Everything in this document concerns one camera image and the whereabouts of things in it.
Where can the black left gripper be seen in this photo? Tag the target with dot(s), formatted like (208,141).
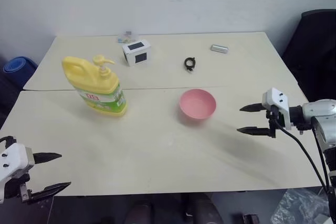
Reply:
(14,188)

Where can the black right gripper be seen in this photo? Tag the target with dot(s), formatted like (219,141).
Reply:
(273,125)

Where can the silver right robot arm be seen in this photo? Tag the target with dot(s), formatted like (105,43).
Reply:
(321,113)

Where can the pink bowl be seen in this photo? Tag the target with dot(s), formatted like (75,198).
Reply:
(197,103)

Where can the yellow detergent bottle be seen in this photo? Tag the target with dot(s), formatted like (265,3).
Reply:
(98,87)

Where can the small silver metal case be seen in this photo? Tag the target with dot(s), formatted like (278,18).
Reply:
(219,48)

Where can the black chair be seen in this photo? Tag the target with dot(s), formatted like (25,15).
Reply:
(312,51)

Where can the clear crumpled plastic bag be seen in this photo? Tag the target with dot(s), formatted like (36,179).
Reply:
(299,205)

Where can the blue rolled foam mat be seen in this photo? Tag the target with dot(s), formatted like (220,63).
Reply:
(18,67)

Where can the white cube with black squares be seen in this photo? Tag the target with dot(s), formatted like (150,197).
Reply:
(136,53)

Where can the small clear packet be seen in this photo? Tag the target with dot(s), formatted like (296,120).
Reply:
(127,37)

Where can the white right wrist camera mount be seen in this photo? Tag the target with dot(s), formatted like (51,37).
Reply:
(275,99)

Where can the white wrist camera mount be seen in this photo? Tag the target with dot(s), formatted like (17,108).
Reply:
(275,99)
(14,161)

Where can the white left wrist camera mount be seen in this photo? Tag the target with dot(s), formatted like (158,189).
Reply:
(14,161)

